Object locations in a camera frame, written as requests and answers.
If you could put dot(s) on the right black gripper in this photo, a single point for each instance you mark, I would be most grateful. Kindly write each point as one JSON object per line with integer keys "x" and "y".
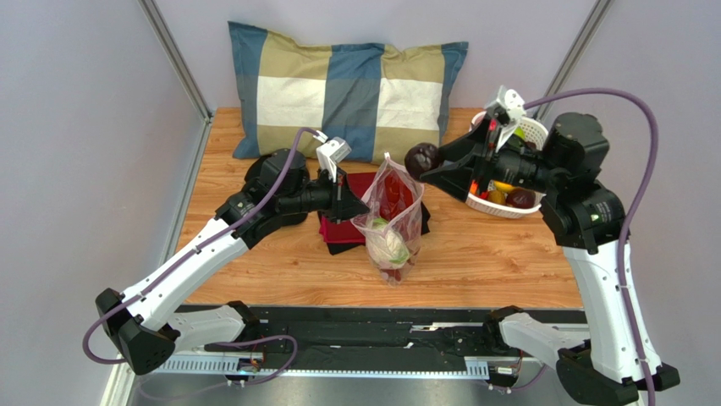
{"x": 485, "y": 167}

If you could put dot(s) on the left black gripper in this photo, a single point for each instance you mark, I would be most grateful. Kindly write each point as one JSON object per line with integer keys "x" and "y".
{"x": 343, "y": 204}

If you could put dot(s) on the dark purple toy plum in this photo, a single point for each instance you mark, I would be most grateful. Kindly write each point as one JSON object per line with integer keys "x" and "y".
{"x": 422, "y": 158}

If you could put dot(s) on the clear zip top bag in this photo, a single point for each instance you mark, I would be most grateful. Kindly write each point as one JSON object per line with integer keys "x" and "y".
{"x": 371, "y": 196}

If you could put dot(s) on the toy cauliflower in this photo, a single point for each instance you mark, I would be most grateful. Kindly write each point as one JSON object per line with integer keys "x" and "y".
{"x": 385, "y": 246}

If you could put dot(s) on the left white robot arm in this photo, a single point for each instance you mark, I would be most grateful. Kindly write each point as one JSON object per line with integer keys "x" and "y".
{"x": 143, "y": 321}

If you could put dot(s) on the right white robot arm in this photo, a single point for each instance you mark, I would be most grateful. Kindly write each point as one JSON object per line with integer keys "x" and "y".
{"x": 617, "y": 361}

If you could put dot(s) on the dark red folded cloth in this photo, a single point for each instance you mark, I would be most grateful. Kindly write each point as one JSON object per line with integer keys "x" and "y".
{"x": 349, "y": 225}

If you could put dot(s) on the orange yellow toy mango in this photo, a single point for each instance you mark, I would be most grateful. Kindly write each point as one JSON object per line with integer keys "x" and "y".
{"x": 503, "y": 187}

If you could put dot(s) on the orange toy fruit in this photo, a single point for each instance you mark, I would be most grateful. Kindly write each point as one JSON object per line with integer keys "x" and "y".
{"x": 496, "y": 197}

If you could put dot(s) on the light green toy fruit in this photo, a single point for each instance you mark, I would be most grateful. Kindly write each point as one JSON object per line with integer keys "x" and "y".
{"x": 519, "y": 132}

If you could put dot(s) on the dark purple toy fruit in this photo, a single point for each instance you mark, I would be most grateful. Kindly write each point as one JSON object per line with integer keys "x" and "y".
{"x": 521, "y": 199}

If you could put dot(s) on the white plastic basket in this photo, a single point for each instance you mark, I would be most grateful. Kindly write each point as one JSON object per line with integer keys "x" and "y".
{"x": 536, "y": 134}

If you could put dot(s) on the black cap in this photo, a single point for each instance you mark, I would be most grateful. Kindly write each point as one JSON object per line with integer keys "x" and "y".
{"x": 266, "y": 170}

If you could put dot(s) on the blue beige checked pillow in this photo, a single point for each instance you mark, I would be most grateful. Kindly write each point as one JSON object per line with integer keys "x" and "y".
{"x": 381, "y": 100}

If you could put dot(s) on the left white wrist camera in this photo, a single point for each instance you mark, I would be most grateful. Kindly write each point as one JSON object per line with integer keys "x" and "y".
{"x": 330, "y": 153}

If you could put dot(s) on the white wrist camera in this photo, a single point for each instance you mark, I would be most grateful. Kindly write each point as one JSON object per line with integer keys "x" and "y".
{"x": 507, "y": 107}
{"x": 330, "y": 153}

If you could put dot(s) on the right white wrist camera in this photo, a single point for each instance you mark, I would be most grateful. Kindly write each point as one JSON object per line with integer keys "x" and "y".
{"x": 507, "y": 107}

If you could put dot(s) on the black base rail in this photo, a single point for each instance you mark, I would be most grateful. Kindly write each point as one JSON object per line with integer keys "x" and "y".
{"x": 377, "y": 339}

